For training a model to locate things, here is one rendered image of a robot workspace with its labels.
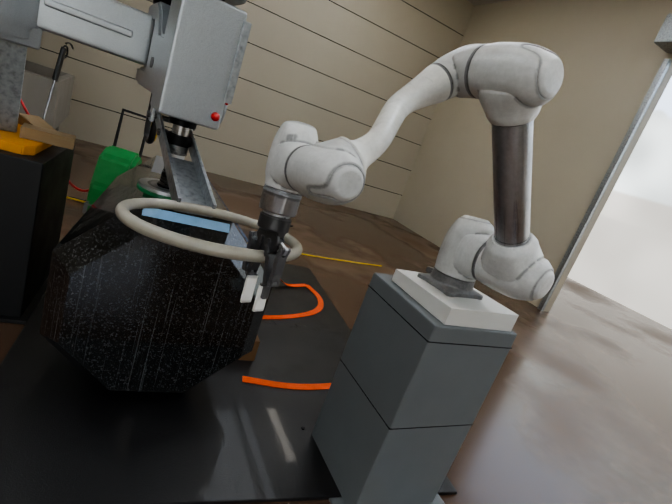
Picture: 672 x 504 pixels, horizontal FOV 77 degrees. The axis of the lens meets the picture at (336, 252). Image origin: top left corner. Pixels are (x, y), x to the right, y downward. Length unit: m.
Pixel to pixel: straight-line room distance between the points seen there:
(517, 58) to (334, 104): 6.47
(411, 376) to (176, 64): 1.30
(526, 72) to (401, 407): 1.04
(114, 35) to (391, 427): 1.98
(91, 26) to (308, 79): 5.27
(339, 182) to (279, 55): 6.40
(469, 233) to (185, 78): 1.11
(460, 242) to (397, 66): 6.66
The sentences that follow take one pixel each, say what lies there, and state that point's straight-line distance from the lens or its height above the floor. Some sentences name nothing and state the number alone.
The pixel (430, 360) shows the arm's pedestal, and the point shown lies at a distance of 1.44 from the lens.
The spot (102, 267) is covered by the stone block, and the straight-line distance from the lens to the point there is 1.64.
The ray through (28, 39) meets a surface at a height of 1.18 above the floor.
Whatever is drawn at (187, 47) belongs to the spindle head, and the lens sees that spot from 1.67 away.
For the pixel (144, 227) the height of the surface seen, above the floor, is 0.92.
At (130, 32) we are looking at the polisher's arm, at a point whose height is 1.35.
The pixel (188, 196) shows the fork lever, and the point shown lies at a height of 0.89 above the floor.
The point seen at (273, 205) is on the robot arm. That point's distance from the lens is 0.96.
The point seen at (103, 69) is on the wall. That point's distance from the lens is 6.84.
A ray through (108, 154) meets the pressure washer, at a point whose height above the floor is 0.53.
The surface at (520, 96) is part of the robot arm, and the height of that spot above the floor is 1.46.
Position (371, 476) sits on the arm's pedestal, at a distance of 1.67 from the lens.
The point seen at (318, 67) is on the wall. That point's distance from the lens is 7.36.
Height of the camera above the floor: 1.25
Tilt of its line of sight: 15 degrees down
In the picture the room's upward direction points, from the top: 20 degrees clockwise
